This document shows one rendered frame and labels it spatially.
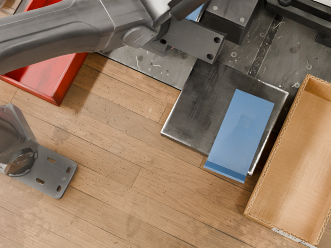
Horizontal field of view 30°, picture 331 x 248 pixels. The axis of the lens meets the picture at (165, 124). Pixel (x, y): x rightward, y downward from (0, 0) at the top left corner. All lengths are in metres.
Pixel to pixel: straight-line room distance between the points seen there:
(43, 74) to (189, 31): 0.35
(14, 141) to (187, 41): 0.29
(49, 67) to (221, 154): 0.34
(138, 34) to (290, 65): 0.42
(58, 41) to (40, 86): 0.41
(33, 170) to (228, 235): 0.35
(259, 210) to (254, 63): 0.26
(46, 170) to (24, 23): 0.42
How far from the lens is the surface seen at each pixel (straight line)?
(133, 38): 0.77
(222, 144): 1.04
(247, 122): 1.05
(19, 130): 0.92
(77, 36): 0.72
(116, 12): 0.74
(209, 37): 0.87
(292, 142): 1.08
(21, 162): 0.98
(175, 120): 1.05
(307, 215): 1.06
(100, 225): 1.05
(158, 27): 0.83
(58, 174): 1.06
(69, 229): 1.06
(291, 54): 1.13
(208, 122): 1.05
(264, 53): 1.12
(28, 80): 1.12
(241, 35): 1.08
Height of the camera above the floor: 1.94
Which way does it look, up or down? 75 degrees down
